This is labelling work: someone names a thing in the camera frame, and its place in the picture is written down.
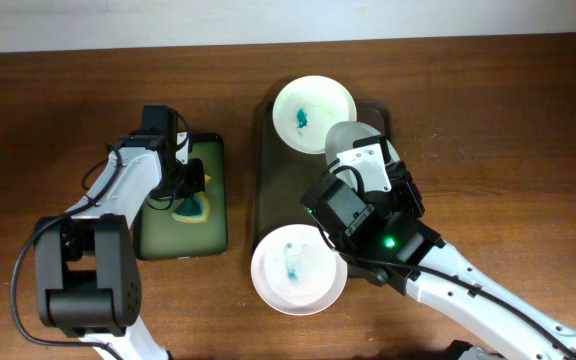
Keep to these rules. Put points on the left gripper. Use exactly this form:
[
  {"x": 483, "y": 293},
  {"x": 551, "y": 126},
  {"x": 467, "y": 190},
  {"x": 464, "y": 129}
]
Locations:
[{"x": 197, "y": 184}]

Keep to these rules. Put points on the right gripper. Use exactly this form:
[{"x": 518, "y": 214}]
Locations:
[{"x": 401, "y": 187}]

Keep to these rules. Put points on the green yellow sponge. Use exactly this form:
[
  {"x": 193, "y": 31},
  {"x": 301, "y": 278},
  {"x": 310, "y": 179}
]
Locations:
[{"x": 194, "y": 207}]

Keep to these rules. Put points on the white plate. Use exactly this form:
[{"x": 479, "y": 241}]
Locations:
[
  {"x": 345, "y": 135},
  {"x": 295, "y": 272},
  {"x": 307, "y": 108}
]

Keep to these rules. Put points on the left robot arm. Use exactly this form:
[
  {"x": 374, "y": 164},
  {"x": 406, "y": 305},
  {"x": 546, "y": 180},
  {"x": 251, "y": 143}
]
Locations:
[{"x": 87, "y": 279}]

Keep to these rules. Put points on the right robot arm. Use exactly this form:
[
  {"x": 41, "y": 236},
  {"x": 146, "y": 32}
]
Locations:
[{"x": 379, "y": 232}]

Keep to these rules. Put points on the black water tray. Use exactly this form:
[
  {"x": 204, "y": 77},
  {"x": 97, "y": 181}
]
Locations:
[{"x": 157, "y": 236}]

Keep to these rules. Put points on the large brown serving tray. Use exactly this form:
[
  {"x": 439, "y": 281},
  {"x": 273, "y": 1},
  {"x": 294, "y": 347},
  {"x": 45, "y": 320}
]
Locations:
[{"x": 283, "y": 175}]

